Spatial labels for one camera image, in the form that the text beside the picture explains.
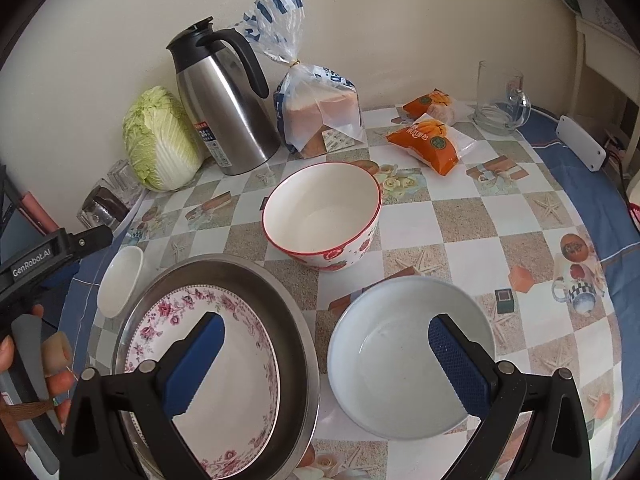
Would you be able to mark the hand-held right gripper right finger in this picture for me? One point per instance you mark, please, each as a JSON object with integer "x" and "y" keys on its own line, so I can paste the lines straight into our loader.
{"x": 457, "y": 365}

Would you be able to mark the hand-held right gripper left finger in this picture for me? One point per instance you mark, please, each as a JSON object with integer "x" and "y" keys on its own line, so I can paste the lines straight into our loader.
{"x": 195, "y": 360}

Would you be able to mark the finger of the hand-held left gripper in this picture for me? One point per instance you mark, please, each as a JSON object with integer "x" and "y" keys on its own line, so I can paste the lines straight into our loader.
{"x": 90, "y": 241}

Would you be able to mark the white rectangular bowl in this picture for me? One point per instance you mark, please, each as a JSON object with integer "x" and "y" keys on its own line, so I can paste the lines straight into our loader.
{"x": 120, "y": 280}

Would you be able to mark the round pink floral plate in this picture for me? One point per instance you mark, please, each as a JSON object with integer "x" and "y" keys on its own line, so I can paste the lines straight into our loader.
{"x": 240, "y": 385}

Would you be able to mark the white bowl with red flowers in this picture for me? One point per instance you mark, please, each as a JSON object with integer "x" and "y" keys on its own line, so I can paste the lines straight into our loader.
{"x": 390, "y": 360}

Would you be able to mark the stainless steel basin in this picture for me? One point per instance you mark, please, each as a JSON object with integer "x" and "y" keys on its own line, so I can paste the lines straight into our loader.
{"x": 295, "y": 340}

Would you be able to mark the strawberry print bowl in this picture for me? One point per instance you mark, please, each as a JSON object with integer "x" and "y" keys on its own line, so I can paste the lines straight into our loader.
{"x": 320, "y": 220}

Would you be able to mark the person's left hand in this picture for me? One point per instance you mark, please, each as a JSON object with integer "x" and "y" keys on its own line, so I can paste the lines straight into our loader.
{"x": 60, "y": 385}

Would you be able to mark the dark blue panel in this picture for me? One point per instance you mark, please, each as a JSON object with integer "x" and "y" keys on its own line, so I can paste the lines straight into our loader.
{"x": 22, "y": 232}

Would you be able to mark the pink board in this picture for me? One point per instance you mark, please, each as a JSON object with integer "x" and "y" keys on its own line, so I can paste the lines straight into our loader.
{"x": 37, "y": 212}

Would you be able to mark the clear drinking glass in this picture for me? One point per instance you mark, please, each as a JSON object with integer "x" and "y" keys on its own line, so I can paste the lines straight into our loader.
{"x": 125, "y": 180}

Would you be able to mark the napa cabbage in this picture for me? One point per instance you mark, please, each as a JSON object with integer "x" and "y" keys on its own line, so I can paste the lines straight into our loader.
{"x": 160, "y": 145}

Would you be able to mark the checked printed tablecloth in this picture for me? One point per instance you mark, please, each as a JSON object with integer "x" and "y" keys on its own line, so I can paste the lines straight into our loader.
{"x": 450, "y": 220}

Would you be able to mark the stainless steel thermos jug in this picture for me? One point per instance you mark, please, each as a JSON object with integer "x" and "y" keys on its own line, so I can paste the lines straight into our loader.
{"x": 225, "y": 110}

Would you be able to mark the orange snack packet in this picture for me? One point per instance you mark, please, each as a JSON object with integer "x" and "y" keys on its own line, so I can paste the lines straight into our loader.
{"x": 430, "y": 102}
{"x": 430, "y": 145}

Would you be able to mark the white power strip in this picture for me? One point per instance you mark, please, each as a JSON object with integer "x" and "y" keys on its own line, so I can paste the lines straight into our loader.
{"x": 580, "y": 142}

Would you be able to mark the bagged sliced bread loaf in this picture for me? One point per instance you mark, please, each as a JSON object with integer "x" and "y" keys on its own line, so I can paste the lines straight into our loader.
{"x": 320, "y": 115}

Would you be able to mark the clear glass mug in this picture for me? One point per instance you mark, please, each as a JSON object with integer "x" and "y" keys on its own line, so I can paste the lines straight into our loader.
{"x": 492, "y": 105}

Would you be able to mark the grey patterned cushion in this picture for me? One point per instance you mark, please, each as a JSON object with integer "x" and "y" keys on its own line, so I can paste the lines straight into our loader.
{"x": 610, "y": 10}

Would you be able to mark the cream wooden furniture frame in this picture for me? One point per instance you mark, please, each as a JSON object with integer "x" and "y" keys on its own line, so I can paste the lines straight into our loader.
{"x": 600, "y": 60}

